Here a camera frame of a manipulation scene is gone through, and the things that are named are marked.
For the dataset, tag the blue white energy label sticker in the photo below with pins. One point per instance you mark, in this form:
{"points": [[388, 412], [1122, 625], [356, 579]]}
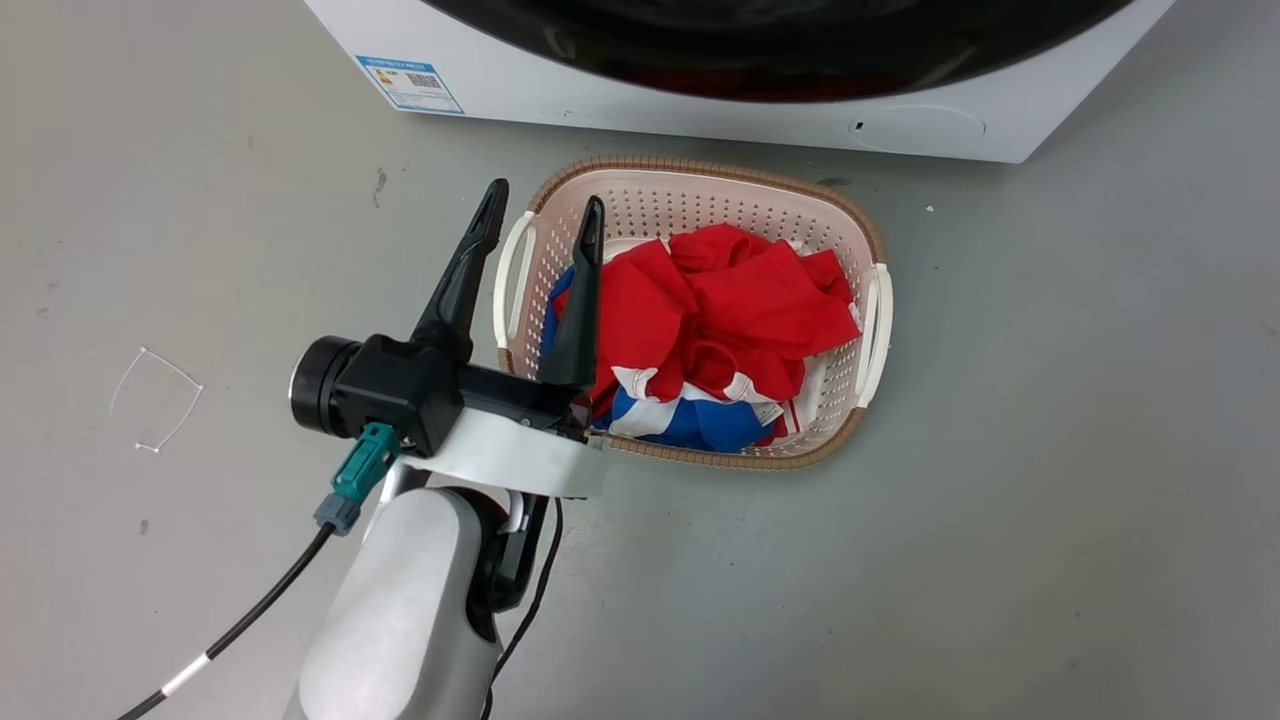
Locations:
{"points": [[410, 84]]}

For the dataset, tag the dark glass washing machine door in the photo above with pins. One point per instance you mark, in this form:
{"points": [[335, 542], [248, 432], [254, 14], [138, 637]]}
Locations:
{"points": [[780, 50]]}

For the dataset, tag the beige perforated laundry basket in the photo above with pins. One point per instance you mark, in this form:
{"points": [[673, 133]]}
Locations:
{"points": [[690, 195]]}

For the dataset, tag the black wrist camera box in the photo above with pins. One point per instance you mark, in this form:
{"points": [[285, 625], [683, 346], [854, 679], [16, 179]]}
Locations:
{"points": [[385, 390]]}

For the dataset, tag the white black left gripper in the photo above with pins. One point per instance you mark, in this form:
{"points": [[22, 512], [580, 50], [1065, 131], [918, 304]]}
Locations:
{"points": [[520, 455]]}

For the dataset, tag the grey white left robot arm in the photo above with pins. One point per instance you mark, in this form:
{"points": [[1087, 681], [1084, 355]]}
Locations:
{"points": [[400, 610]]}

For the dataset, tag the white washing machine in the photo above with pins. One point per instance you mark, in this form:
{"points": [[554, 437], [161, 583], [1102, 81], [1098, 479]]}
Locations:
{"points": [[640, 100]]}

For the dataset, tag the red garment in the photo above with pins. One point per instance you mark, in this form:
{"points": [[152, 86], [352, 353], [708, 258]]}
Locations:
{"points": [[740, 300]]}

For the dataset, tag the round white filter cover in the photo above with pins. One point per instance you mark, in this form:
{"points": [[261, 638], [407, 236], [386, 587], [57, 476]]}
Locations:
{"points": [[925, 128]]}

